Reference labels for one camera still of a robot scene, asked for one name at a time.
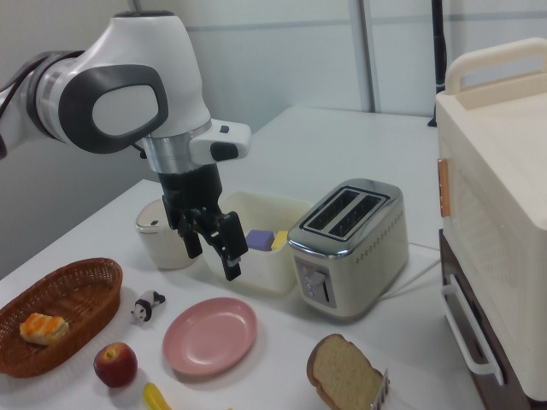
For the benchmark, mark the yellow banana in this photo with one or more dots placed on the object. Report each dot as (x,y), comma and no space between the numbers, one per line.
(154,398)

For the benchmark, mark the orange glazed pastry bun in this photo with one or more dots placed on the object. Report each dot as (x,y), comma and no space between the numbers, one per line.
(42,329)

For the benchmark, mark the cream lidded canister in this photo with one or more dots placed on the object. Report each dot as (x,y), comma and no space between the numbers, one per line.
(162,252)

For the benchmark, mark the panda figurine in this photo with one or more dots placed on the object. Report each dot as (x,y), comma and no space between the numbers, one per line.
(145,305)

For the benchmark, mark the black camera stand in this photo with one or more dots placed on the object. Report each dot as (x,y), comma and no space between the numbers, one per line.
(439,42)

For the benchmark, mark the cream and chrome toaster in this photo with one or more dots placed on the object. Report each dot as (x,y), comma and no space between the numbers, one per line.
(376,256)

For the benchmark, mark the red apple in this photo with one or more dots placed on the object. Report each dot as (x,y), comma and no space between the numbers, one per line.
(115,366)

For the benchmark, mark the purple cube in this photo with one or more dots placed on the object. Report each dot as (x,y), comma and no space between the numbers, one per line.
(260,240)

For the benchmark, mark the pink plate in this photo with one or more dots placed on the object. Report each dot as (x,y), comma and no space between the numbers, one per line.
(209,337)

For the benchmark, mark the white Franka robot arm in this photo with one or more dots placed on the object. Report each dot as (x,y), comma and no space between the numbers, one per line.
(149,55)

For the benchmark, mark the brown bread slice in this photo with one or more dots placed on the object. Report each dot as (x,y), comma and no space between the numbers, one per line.
(342,371)

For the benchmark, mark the metal toast rack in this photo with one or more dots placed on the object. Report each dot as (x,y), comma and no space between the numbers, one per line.
(380,395)

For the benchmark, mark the yellow cube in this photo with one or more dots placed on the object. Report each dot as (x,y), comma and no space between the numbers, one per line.
(281,239)

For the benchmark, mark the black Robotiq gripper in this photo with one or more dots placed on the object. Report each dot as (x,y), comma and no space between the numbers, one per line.
(190,188)

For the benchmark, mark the cream plastic container box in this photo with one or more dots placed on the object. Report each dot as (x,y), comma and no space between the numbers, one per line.
(265,273)

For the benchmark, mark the cream and brown toy oven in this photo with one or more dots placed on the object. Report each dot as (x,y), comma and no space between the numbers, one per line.
(495,192)

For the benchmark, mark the brown wicker basket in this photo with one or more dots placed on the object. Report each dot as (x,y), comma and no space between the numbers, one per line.
(77,294)

